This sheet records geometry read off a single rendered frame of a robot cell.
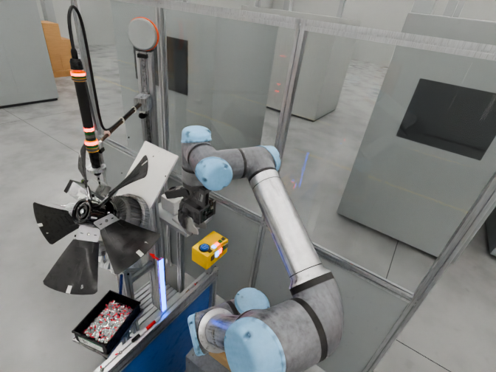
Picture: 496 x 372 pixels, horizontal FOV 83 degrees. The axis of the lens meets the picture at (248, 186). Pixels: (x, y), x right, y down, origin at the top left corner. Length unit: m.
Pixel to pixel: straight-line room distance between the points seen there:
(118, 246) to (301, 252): 0.87
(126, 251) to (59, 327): 1.40
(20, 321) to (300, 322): 2.39
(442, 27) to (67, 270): 3.09
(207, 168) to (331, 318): 0.38
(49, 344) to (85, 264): 1.14
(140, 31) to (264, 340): 1.57
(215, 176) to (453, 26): 2.68
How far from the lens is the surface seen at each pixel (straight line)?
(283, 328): 0.53
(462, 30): 3.06
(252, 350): 0.51
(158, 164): 1.59
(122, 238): 1.31
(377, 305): 1.72
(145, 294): 2.49
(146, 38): 1.75
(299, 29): 1.33
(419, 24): 3.08
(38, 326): 2.66
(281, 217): 0.62
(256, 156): 0.69
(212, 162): 0.62
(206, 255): 1.35
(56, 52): 9.36
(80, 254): 1.48
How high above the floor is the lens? 2.05
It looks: 32 degrees down
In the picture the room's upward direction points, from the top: 8 degrees clockwise
